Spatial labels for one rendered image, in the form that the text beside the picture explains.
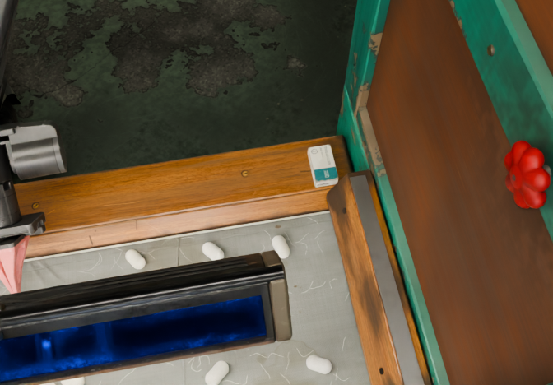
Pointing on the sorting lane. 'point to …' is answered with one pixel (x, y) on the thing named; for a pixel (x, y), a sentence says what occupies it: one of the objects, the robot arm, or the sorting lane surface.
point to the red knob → (527, 175)
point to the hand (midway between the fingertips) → (15, 288)
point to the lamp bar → (143, 319)
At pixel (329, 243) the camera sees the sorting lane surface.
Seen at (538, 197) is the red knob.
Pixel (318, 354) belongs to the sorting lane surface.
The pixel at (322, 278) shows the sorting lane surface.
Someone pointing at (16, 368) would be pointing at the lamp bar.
